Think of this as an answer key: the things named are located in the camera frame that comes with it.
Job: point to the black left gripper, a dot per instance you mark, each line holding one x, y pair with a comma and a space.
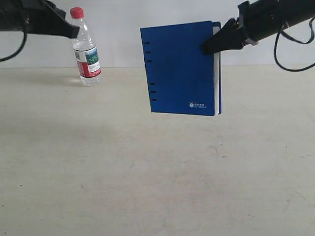
38, 17

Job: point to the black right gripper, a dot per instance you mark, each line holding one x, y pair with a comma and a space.
256, 21

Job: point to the blue ring-binder notebook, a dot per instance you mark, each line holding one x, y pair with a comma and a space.
180, 78

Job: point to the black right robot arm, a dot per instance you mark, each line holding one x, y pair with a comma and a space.
299, 11

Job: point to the clear plastic water bottle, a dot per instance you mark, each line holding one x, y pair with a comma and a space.
85, 49

